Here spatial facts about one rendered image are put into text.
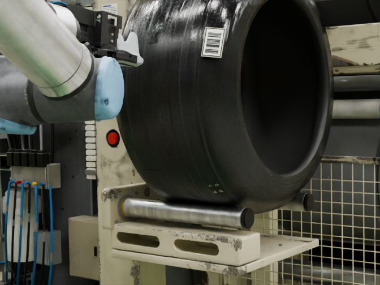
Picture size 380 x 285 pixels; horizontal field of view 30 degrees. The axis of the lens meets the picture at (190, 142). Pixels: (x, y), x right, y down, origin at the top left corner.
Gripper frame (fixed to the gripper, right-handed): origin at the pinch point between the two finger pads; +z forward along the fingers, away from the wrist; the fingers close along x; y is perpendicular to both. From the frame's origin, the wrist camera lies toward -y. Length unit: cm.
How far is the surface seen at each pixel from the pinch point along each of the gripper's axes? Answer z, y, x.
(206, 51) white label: 9.5, 3.6, -9.3
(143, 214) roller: 24.6, -30.3, 16.8
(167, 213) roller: 24.3, -29.5, 9.8
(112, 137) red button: 29.7, -12.4, 32.7
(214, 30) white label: 10.6, 7.8, -10.0
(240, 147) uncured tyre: 19.2, -14.5, -12.0
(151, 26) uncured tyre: 9.8, 9.7, 5.1
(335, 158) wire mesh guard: 71, -15, -9
